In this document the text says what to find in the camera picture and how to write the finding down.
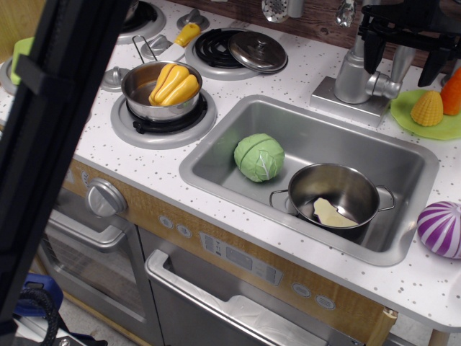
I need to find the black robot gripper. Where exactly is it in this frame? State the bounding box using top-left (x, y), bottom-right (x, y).
top-left (359, 1), bottom-right (460, 87)

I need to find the silver faucet lever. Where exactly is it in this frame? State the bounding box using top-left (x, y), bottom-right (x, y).
top-left (390, 45), bottom-right (416, 95)

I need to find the orange toy carrot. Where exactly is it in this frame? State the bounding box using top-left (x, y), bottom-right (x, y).
top-left (440, 68), bottom-right (460, 115)

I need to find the yellow toy corn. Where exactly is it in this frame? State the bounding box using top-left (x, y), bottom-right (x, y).
top-left (411, 91), bottom-right (444, 127)

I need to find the silver toy faucet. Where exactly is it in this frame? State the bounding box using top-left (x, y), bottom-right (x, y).
top-left (310, 36), bottom-right (400, 127)

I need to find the hanging steel utensil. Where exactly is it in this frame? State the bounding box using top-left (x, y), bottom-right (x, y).
top-left (336, 0), bottom-right (358, 28)

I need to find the green plastic plate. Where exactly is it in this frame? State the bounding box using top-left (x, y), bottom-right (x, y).
top-left (390, 89), bottom-right (460, 141)

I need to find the hanging steel strainer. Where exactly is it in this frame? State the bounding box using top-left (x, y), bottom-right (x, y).
top-left (261, 0), bottom-right (289, 23)

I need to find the steel pot lid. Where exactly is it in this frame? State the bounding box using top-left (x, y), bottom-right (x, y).
top-left (228, 31), bottom-right (288, 74)

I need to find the purple striped toy onion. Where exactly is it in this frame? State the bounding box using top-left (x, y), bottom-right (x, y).
top-left (417, 201), bottom-right (460, 260)

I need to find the green toy cabbage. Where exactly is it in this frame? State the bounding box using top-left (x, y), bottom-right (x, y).
top-left (233, 133), bottom-right (285, 183)

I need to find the cream toy food slice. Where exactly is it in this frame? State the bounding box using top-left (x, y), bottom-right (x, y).
top-left (313, 198), bottom-right (358, 228)

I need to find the rear right stove burner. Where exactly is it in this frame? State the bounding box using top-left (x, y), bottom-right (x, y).
top-left (185, 28), bottom-right (274, 81)

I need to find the stove burner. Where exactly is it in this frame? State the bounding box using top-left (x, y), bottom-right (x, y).
top-left (110, 91), bottom-right (217, 150)
top-left (185, 28), bottom-right (274, 81)
top-left (116, 1), bottom-right (166, 45)

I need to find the grey toy sink basin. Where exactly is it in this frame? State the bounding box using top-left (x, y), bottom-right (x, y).
top-left (179, 96), bottom-right (439, 266)

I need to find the grey stove knob rear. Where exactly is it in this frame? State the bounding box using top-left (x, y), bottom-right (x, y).
top-left (176, 9), bottom-right (210, 31)

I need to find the grey stove knob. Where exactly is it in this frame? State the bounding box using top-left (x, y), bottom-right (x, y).
top-left (176, 9), bottom-right (210, 31)
top-left (140, 35), bottom-right (172, 60)
top-left (100, 66), bottom-right (130, 92)

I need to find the front left stove burner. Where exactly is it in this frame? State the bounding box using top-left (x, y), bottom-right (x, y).
top-left (110, 91), bottom-right (217, 150)

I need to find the yellow toy bell pepper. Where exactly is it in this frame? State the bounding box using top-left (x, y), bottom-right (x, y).
top-left (148, 63), bottom-right (200, 107)

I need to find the grey stove knob middle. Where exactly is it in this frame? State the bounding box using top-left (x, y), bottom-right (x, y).
top-left (140, 35), bottom-right (172, 60)

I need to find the rear left stove burner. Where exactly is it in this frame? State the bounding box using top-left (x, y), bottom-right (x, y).
top-left (116, 1), bottom-right (166, 45)

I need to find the grey stove knob front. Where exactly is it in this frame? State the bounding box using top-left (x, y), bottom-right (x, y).
top-left (100, 66), bottom-right (130, 92)

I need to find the toy dishwasher door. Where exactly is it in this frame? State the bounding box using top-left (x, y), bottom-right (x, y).
top-left (140, 230), bottom-right (360, 345)

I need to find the silver oven knob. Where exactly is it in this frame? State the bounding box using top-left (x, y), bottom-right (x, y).
top-left (85, 177), bottom-right (127, 218)

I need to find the toy oven door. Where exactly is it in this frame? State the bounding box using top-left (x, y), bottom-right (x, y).
top-left (38, 189), bottom-right (164, 345)

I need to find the green plastic cup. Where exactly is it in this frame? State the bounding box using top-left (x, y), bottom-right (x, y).
top-left (10, 36), bottom-right (35, 87)

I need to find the blue base object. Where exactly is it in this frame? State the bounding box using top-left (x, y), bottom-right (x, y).
top-left (13, 272), bottom-right (107, 346)

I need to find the steel two-handled pot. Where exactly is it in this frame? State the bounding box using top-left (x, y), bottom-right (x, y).
top-left (269, 163), bottom-right (396, 242)

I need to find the yellow handled toy knife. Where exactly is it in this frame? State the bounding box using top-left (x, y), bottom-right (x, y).
top-left (158, 23), bottom-right (201, 61)

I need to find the steel saucepan with handle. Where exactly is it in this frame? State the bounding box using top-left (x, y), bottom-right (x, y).
top-left (120, 35), bottom-right (203, 123)

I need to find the black camera mount frame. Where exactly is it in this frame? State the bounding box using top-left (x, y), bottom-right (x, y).
top-left (1, 1), bottom-right (129, 345)

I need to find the black braided cable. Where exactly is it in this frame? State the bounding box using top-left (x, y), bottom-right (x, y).
top-left (14, 288), bottom-right (61, 346)

